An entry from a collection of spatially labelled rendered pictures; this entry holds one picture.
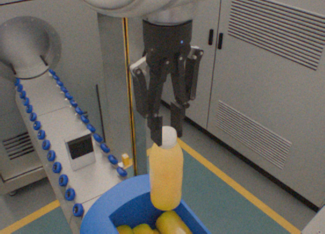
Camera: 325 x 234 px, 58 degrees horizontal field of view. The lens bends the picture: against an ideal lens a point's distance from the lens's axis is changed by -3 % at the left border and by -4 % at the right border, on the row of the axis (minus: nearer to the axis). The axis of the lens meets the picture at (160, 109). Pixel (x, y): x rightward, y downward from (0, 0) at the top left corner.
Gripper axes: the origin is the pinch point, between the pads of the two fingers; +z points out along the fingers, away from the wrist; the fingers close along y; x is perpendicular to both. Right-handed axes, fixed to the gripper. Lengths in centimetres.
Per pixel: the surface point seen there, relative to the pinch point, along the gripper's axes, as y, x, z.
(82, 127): -3, -74, 53
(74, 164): 9, -50, 50
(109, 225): 13.4, -2.9, 25.8
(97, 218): 14.9, -6.9, 26.9
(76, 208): 16, -30, 49
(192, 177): -81, -84, 146
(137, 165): -25, -64, 82
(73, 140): 7, -50, 39
